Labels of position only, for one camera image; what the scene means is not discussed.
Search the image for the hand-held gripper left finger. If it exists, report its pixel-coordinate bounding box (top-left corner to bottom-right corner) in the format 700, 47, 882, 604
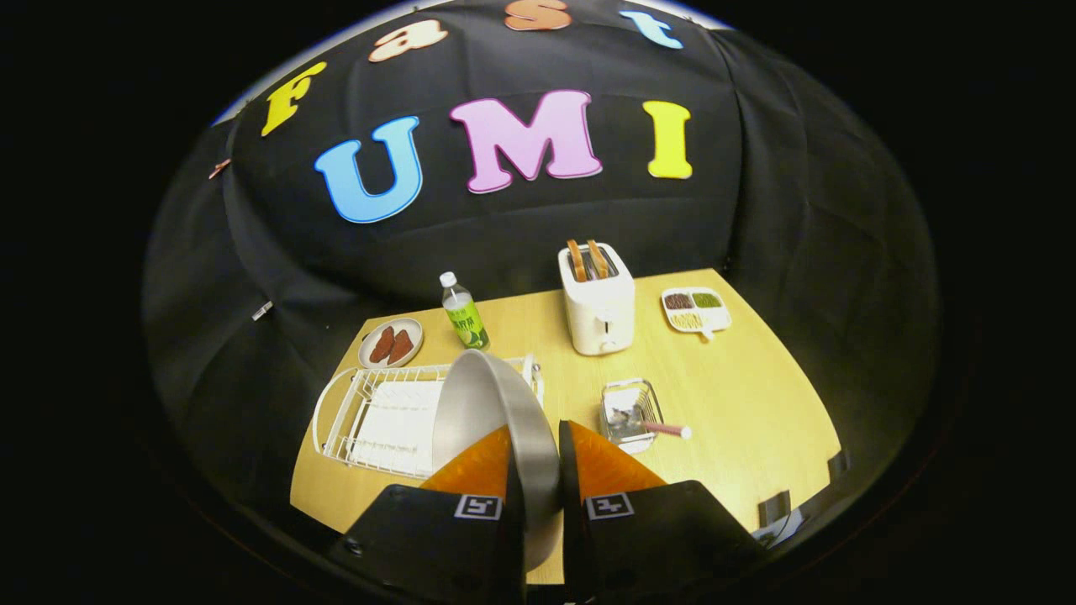
331, 424, 528, 605

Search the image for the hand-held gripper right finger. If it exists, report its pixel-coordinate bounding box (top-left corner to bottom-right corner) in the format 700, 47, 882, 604
558, 419, 767, 605

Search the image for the white wire dish rack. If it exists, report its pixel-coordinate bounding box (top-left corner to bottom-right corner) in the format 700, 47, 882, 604
310, 353, 546, 481

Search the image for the small metal wire basket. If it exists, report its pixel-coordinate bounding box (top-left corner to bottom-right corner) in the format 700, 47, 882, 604
599, 377, 666, 455

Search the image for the round metal plate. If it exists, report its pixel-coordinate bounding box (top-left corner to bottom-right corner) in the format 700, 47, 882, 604
430, 348, 563, 573

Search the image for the pink-handled metal spoon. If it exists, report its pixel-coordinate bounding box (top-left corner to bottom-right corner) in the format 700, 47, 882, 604
616, 407, 694, 441

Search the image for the small grey plate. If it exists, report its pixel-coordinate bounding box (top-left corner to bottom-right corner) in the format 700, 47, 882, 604
357, 317, 425, 371

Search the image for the green label drink bottle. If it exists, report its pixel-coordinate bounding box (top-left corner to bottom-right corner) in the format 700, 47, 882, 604
438, 271, 492, 352

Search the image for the white toaster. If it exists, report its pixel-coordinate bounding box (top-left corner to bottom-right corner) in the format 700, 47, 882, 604
556, 241, 637, 357

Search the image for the white divided snack tray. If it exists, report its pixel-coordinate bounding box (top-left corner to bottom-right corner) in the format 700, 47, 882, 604
660, 286, 733, 342

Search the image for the black backdrop cloth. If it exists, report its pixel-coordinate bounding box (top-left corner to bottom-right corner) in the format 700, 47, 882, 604
143, 0, 941, 539

